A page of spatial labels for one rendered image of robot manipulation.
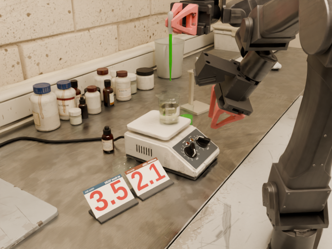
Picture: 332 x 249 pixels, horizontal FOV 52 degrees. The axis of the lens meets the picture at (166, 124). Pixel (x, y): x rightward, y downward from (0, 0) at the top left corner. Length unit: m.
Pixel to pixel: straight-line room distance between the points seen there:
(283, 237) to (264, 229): 0.11
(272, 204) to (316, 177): 0.08
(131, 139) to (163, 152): 0.09
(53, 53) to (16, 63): 0.14
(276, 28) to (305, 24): 0.15
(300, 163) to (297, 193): 0.05
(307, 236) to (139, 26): 1.17
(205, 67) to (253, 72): 0.09
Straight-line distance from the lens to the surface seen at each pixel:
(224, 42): 1.87
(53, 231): 0.68
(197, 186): 0.75
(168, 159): 0.78
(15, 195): 0.78
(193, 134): 0.83
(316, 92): 0.44
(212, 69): 0.66
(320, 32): 0.40
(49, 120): 1.03
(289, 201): 0.54
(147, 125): 0.82
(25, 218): 0.71
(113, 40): 1.40
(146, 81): 1.30
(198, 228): 0.66
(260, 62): 0.67
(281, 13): 0.56
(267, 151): 0.92
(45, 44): 1.18
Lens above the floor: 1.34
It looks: 25 degrees down
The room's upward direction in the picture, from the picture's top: straight up
